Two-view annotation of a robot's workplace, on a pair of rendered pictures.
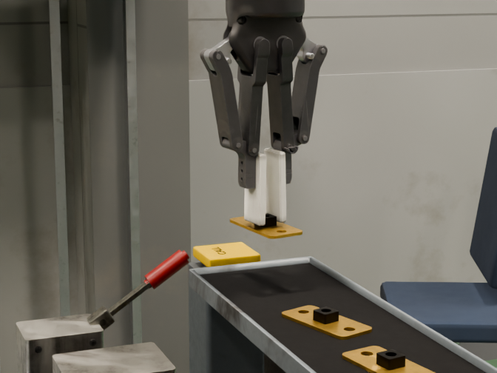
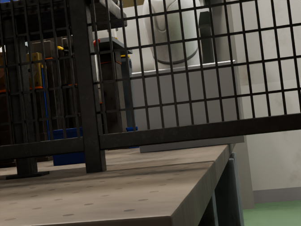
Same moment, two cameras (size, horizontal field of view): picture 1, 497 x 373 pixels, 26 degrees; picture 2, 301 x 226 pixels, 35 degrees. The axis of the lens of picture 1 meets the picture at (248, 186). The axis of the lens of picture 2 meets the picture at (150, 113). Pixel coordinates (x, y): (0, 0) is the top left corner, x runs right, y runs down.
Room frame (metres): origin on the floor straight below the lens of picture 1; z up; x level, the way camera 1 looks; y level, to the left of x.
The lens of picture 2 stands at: (-0.81, -1.31, 0.76)
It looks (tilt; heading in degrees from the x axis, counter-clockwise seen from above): 2 degrees up; 31
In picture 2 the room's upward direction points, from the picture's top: 6 degrees counter-clockwise
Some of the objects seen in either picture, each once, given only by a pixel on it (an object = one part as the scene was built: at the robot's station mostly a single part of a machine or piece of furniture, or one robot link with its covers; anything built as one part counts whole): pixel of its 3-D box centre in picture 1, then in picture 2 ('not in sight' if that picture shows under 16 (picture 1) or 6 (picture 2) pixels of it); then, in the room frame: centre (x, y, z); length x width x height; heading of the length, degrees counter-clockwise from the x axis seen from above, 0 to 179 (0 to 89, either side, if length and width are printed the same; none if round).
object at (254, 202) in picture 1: (254, 187); not in sight; (1.03, -0.01, 1.26); 0.03 x 0.01 x 0.07; 31
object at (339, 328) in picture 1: (325, 317); not in sight; (0.91, -0.07, 1.17); 0.08 x 0.04 x 0.01; 38
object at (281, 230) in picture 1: (265, 221); not in sight; (1.03, -0.02, 1.22); 0.08 x 0.04 x 0.01; 30
